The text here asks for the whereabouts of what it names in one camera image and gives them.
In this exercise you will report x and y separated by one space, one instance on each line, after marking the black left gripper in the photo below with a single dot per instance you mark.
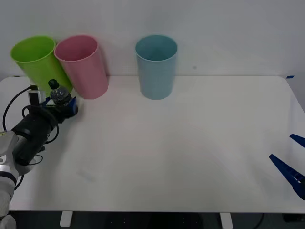
64 114

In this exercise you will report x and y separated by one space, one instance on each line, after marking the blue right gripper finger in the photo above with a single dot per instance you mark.
289 173
299 140

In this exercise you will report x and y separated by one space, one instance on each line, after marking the small clear bottle black cap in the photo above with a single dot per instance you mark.
59 95

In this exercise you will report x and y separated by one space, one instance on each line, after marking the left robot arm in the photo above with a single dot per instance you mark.
28 133

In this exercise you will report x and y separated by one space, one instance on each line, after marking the pink plastic bin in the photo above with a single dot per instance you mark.
83 71

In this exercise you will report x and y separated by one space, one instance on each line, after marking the green plastic bin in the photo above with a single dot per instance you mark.
33 64

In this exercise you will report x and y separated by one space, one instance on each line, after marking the white table leg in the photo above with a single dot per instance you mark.
226 220
66 219

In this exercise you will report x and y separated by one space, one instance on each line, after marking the pale blue plastic bin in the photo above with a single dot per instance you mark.
156 76

